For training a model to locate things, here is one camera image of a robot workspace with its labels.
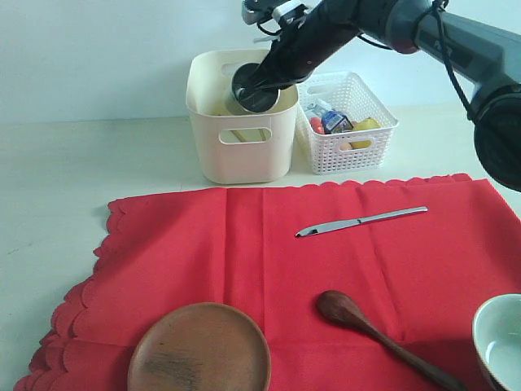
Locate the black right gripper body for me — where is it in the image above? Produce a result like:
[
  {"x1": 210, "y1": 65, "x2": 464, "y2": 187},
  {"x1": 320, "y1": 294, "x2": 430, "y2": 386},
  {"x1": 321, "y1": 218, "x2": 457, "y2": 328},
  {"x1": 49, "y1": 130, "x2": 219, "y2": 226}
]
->
[{"x1": 261, "y1": 1, "x2": 361, "y2": 83}]

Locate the stainless steel cup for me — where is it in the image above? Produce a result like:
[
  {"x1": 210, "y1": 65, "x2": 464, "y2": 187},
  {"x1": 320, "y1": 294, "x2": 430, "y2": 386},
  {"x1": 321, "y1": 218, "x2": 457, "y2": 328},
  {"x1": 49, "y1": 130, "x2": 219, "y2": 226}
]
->
[{"x1": 224, "y1": 63, "x2": 280, "y2": 115}]

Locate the red sausage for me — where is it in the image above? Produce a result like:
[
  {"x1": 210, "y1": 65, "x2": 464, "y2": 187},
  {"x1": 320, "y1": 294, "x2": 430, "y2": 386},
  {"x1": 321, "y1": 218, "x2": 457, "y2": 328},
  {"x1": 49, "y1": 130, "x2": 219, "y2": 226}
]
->
[{"x1": 309, "y1": 116, "x2": 325, "y2": 134}]

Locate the yellow lemon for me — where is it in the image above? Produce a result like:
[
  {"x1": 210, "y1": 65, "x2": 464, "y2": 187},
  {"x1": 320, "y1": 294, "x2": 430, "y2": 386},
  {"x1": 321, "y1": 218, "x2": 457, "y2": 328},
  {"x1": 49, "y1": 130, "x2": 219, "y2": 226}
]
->
[{"x1": 350, "y1": 117, "x2": 381, "y2": 149}]

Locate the dark brown chicken drumstick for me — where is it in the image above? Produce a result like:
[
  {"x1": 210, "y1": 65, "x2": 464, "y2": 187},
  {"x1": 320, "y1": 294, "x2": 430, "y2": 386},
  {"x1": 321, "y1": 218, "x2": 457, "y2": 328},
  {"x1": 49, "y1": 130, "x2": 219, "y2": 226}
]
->
[{"x1": 315, "y1": 290, "x2": 467, "y2": 390}]

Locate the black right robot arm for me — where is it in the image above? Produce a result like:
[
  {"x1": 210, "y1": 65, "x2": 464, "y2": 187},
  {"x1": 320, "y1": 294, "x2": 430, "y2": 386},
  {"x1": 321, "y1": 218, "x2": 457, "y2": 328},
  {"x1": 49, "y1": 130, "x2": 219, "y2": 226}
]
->
[{"x1": 231, "y1": 1, "x2": 520, "y2": 191}]

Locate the cream plastic storage bin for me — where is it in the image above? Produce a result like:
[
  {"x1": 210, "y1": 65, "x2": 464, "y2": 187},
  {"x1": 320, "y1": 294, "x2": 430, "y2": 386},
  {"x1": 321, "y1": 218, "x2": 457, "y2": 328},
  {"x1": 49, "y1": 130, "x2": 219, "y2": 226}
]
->
[{"x1": 186, "y1": 49, "x2": 299, "y2": 184}]

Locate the white perforated plastic basket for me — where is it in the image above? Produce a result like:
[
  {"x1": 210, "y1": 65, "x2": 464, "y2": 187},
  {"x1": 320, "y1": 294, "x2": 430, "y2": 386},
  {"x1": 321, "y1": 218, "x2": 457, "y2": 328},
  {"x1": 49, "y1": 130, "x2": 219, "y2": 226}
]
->
[{"x1": 296, "y1": 72, "x2": 399, "y2": 174}]

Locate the silver table knife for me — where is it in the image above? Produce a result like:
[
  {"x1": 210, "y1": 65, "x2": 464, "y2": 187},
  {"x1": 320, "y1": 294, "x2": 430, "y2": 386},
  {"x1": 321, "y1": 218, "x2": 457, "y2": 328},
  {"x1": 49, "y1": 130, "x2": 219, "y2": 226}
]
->
[{"x1": 295, "y1": 206, "x2": 428, "y2": 238}]

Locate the red scalloped cloth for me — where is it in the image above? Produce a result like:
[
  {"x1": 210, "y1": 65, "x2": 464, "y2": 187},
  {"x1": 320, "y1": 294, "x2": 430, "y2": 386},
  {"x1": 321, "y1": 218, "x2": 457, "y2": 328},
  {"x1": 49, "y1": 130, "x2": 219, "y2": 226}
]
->
[{"x1": 15, "y1": 174, "x2": 520, "y2": 390}]

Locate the brown wooden plate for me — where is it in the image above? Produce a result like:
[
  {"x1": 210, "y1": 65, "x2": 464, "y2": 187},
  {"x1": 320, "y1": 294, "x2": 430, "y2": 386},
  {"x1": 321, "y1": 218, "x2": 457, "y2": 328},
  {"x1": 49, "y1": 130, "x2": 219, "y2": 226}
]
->
[{"x1": 127, "y1": 302, "x2": 272, "y2": 390}]

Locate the pale green ceramic bowl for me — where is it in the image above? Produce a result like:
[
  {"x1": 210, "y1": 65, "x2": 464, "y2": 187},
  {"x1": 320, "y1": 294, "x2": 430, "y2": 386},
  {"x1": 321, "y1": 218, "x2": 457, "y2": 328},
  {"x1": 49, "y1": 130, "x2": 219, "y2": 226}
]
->
[{"x1": 472, "y1": 293, "x2": 521, "y2": 390}]

